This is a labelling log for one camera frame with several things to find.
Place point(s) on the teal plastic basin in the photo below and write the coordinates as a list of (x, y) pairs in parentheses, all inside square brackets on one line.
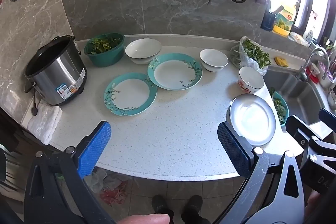
[(287, 111)]

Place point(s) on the plain white bowl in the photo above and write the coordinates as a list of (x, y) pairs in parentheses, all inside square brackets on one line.
[(213, 57)]

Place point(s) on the yellow sponge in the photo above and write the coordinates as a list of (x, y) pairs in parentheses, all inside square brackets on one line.
[(281, 61)]

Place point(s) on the folded white towel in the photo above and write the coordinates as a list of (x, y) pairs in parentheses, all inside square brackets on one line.
[(44, 121)]

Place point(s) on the person's right hand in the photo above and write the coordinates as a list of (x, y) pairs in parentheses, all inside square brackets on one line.
[(313, 203)]

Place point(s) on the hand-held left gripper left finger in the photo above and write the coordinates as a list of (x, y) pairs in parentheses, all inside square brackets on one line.
[(94, 148)]

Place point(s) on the person's left hand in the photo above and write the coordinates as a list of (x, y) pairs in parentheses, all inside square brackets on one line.
[(147, 219)]

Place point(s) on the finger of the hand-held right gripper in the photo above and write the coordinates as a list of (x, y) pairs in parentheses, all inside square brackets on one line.
[(295, 125), (326, 117)]

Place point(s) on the steel kitchen sink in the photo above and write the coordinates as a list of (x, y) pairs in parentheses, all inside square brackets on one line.
[(296, 98)]

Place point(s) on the blue utensil holder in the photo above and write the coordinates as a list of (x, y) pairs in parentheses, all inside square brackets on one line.
[(267, 20)]

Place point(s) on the red printed plastic bag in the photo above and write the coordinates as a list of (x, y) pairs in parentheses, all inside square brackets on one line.
[(113, 192)]

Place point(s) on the white bowl with red flowers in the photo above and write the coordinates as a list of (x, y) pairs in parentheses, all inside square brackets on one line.
[(250, 78)]

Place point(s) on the yellow cooking oil bottle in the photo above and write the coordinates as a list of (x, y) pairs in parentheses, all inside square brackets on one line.
[(286, 19)]

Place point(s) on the chrome faucet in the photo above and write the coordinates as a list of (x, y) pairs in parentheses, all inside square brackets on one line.
[(312, 58)]

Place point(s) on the stainless steel rice cooker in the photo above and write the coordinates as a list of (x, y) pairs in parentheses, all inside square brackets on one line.
[(60, 74)]

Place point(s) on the large white bowl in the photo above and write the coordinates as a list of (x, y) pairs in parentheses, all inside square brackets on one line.
[(143, 49)]

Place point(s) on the green plastic basin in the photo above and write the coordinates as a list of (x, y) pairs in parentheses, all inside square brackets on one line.
[(105, 59)]

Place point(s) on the plastic bag of greens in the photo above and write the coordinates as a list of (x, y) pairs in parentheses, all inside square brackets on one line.
[(252, 61)]

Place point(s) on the leafy greens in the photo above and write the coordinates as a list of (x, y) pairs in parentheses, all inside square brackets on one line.
[(278, 107), (103, 44)]

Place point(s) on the teal floral plate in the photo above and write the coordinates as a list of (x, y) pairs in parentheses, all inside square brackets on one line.
[(130, 95), (174, 73)]

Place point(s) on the grey metal plate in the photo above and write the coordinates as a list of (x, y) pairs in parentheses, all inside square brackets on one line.
[(252, 119)]

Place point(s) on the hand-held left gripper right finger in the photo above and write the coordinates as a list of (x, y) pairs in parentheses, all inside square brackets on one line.
[(233, 150)]

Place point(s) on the black shoe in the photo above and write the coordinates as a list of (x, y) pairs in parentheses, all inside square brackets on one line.
[(195, 208), (161, 207)]

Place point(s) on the crumpled grey plastic bag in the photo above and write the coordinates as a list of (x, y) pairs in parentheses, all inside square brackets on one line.
[(101, 179)]

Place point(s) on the green plastic bag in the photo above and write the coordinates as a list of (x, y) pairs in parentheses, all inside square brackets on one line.
[(59, 176)]

